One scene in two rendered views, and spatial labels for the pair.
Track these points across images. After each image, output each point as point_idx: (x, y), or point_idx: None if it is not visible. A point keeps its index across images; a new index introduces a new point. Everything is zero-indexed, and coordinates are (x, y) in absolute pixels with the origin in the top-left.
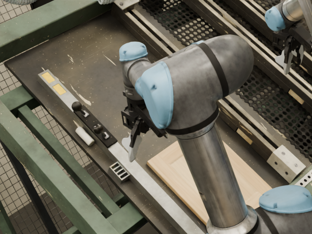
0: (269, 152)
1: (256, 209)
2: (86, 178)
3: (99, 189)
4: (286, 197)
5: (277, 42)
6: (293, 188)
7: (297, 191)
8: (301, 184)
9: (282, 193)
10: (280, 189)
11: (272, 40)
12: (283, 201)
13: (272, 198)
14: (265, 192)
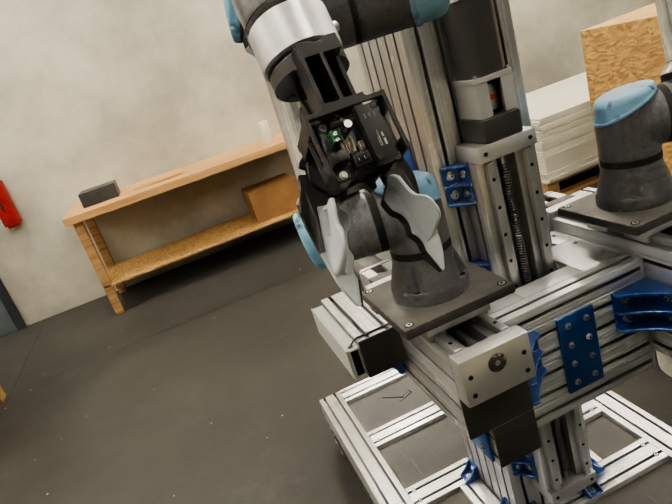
0: None
1: (662, 85)
2: None
3: None
4: (619, 89)
5: (394, 136)
6: (608, 97)
7: (604, 95)
8: None
9: (622, 91)
10: (623, 94)
11: (400, 125)
12: (624, 85)
13: (636, 85)
14: (644, 87)
